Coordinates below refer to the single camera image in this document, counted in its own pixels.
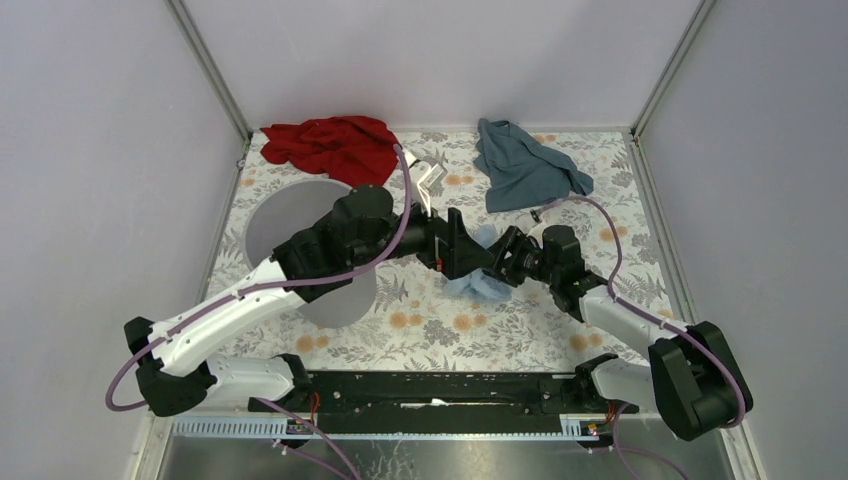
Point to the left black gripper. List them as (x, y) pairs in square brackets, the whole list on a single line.
[(450, 248)]

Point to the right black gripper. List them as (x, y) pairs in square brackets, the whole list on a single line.
[(505, 270)]

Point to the light blue plastic trash bag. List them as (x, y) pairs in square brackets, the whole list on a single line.
[(478, 286)]

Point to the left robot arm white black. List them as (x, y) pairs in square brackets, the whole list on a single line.
[(178, 364)]

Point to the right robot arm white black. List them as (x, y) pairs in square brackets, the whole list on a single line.
[(690, 377)]

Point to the grey plastic trash bin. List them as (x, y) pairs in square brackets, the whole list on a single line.
[(288, 210)]

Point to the blue-grey crumpled cloth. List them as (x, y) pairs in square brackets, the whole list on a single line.
[(522, 172)]

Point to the floral patterned table mat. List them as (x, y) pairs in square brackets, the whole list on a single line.
[(413, 323)]

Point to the red crumpled cloth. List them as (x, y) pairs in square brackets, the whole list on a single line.
[(355, 150)]

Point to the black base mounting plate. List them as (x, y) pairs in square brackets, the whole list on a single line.
[(374, 402)]

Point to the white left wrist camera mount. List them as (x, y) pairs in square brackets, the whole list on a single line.
[(426, 174)]

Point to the aluminium frame post right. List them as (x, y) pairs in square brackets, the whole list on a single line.
[(678, 55)]

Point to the aluminium frame post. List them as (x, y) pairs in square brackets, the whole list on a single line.
[(678, 55), (203, 55)]

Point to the white slotted cable duct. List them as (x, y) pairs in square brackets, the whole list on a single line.
[(288, 429)]

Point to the aluminium frame post left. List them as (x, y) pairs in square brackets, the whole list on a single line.
[(203, 55)]

